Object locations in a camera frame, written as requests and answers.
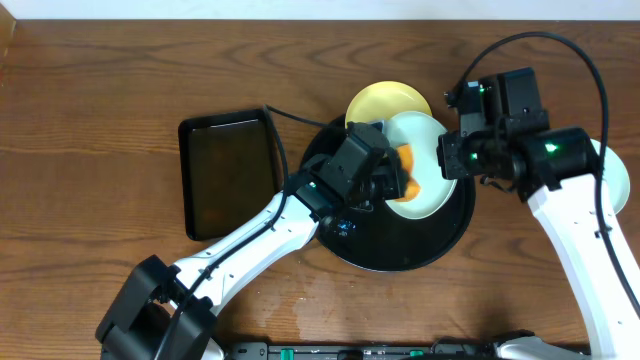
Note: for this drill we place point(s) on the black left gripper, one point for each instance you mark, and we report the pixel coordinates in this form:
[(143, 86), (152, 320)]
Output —
[(395, 176)]

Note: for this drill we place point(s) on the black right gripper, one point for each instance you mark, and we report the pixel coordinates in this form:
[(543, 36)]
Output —
[(448, 150)]

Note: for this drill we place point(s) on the orange green sponge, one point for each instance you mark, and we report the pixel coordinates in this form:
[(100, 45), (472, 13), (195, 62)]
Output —
[(404, 187)]

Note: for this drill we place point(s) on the light green plate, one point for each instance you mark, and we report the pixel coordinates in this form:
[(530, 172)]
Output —
[(421, 132), (616, 184)]

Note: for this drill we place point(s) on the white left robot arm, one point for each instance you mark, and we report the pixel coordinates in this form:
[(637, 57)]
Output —
[(170, 311)]

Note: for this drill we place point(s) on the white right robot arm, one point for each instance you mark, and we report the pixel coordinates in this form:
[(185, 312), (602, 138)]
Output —
[(504, 134)]

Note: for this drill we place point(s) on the black round tray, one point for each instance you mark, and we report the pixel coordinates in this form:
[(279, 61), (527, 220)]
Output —
[(374, 237)]

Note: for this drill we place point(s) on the black rectangular water tray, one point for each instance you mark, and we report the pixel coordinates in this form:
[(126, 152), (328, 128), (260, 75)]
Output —
[(230, 169)]

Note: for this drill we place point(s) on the yellow plate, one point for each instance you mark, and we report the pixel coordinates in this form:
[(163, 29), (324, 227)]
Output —
[(383, 100)]

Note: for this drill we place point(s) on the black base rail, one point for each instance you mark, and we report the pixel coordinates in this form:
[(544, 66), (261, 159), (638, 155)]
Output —
[(264, 351)]

